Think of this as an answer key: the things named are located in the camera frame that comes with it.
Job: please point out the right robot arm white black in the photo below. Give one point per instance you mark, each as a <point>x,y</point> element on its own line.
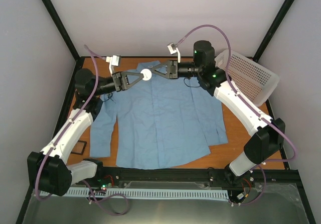
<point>266,134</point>

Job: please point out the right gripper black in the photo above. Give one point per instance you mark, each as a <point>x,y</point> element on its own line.
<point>171,73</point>

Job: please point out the black frame post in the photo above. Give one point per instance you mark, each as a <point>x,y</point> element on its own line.
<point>61,28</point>
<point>282,12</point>

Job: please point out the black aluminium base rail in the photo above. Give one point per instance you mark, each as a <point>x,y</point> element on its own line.
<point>163,175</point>

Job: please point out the round pink brooch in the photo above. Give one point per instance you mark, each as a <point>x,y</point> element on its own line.
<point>147,74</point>

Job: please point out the left black frame post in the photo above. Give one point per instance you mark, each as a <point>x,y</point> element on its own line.
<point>61,28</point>

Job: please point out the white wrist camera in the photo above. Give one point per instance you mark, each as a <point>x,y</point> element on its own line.
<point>173,49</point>
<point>113,62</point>

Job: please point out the open black brooch box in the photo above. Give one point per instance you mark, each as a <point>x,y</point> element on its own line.
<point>79,147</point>

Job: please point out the light blue slotted cable duct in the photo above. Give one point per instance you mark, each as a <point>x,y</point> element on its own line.
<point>162,194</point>

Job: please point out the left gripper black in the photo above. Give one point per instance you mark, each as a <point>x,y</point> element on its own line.
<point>122,84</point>

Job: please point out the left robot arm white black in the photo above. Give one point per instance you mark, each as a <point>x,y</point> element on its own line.
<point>48,169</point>

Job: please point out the white perforated plastic basket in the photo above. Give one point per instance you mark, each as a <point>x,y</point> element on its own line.
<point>254,80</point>

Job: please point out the left red green controller board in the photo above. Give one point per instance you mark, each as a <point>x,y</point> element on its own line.
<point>106,182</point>

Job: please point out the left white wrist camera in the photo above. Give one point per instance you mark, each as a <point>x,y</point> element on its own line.
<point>113,62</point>

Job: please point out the right controller board with wires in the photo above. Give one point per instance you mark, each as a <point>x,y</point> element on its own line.
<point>239,197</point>

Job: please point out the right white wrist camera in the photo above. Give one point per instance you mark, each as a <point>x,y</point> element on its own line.
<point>173,49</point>

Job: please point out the light blue button shirt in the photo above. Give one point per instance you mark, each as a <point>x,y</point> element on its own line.
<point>162,123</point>

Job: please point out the right black frame post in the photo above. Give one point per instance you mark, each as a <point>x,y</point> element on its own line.
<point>282,12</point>

